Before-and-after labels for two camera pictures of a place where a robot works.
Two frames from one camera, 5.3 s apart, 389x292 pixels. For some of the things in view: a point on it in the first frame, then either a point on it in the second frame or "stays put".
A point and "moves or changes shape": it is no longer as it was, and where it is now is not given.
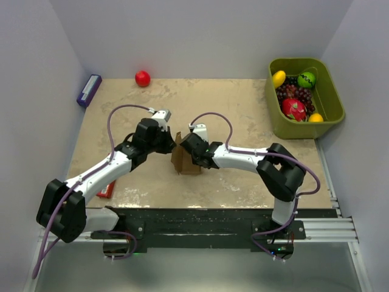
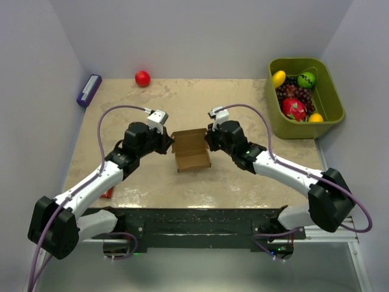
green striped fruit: [306, 79] stays put
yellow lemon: [278, 78] stays put
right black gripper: [201, 139] to [210, 137]
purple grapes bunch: [291, 89] stays put
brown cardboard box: [182, 159] moves or changes shape
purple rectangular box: [89, 90] stays put
